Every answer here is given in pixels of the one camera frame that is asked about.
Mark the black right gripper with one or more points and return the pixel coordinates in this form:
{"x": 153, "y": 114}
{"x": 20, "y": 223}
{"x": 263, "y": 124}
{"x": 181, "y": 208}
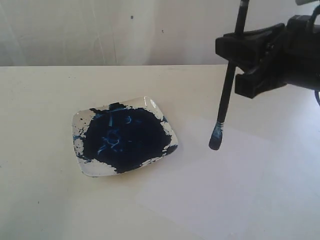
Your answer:
{"x": 286, "y": 54}

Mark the black paintbrush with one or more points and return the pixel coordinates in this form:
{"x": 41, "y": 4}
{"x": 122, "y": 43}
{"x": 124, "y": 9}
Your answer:
{"x": 217, "y": 133}

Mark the white paper sheet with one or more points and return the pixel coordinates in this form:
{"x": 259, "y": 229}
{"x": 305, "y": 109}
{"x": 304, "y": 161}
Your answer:
{"x": 253, "y": 188}

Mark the white plate with blue paint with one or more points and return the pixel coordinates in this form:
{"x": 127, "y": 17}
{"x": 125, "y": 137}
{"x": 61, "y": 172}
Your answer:
{"x": 121, "y": 137}

